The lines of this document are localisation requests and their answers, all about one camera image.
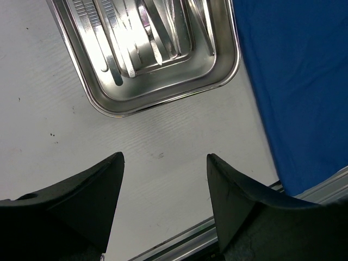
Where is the scalpel handle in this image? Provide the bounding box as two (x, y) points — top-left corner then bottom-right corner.
(136, 1), (163, 66)
(164, 0), (182, 58)
(94, 1), (123, 86)

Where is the aluminium front rail frame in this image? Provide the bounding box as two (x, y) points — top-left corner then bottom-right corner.
(132, 167), (347, 260)

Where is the stainless steel tray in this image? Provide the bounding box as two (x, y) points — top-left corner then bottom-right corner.
(48, 1), (241, 117)

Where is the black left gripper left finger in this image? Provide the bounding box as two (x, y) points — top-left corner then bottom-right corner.
(1, 152), (125, 260)

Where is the blue surgical drape cloth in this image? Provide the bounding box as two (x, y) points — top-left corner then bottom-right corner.
(233, 1), (347, 196)

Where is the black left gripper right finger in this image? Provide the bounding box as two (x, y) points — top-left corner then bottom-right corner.
(207, 154), (347, 260)

